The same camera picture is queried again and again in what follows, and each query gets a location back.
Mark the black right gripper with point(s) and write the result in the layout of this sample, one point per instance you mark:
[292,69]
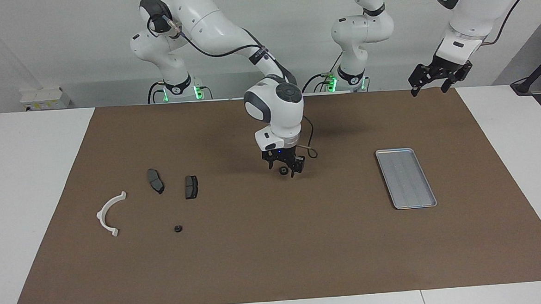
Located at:
[282,155]

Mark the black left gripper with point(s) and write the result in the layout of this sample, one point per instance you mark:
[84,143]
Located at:
[446,68]

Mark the large black bearing gear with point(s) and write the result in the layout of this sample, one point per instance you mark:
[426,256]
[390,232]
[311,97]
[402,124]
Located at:
[282,171]

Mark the small black bearing gear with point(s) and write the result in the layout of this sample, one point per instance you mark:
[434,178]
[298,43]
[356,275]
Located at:
[178,229]

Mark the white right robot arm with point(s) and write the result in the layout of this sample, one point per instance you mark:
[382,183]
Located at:
[277,110]

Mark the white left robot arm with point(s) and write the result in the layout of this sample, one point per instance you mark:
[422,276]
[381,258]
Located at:
[361,31]

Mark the silver metal tray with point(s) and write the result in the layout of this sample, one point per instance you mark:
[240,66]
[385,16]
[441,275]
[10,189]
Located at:
[406,179]

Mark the brown table mat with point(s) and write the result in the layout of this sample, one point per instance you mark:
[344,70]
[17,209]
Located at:
[276,253]

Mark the dark rectangular brake pad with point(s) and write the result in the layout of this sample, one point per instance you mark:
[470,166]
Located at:
[192,187]

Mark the dark eared brake pad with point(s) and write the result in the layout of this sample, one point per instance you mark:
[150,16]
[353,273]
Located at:
[155,180]

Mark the white curved plastic part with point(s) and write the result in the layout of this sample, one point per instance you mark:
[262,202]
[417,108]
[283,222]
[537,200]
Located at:
[101,218]

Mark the white power strip box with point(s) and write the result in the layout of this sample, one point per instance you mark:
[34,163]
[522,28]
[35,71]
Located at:
[41,99]

